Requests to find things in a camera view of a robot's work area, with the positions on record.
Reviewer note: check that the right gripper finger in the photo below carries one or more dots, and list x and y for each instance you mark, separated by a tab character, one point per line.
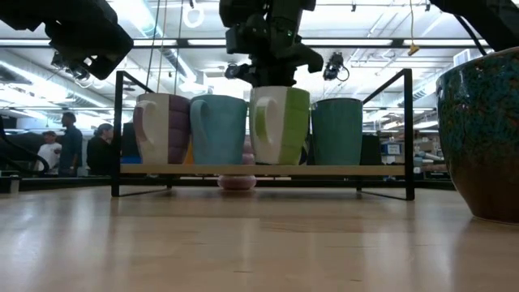
273	77

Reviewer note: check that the green and white mug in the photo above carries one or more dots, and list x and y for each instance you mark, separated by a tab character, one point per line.
292	130

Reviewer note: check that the light blue mug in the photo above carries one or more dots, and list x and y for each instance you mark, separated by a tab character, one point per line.
221	134

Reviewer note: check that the teal mug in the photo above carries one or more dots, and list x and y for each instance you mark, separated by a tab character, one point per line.
336	134

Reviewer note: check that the purple and white mug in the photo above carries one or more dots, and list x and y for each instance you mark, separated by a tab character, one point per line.
178	130

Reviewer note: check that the pink ribbed mug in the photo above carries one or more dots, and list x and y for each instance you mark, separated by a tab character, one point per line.
237	182

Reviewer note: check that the dark speckled blue-brown mug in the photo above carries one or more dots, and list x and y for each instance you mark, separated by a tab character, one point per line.
482	134

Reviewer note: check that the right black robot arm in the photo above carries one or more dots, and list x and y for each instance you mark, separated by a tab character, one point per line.
486	16

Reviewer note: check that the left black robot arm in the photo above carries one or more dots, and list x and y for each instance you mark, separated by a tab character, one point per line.
20	12

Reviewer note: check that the black monitor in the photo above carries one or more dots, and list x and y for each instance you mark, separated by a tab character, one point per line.
371	150
129	138

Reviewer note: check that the black rack with wooden shelf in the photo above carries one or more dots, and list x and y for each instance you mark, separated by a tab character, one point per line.
117	142

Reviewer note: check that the person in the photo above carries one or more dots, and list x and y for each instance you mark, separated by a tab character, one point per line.
99	154
72	146
49	156

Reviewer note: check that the yellow mug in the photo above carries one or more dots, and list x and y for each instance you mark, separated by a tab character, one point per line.
189	157

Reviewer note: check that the overhead strip light bar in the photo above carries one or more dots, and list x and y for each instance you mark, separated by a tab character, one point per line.
397	42

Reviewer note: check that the black draped equipment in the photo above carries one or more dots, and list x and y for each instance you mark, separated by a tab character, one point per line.
16	140

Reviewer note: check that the blue storage bin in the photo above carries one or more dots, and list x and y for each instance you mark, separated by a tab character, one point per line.
391	149

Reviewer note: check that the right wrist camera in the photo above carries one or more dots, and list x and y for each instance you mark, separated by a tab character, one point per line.
237	38

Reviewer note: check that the round black ceiling camera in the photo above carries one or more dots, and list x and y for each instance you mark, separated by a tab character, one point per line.
233	72

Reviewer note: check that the black table edge frame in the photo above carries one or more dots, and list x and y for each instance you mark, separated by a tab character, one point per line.
61	183

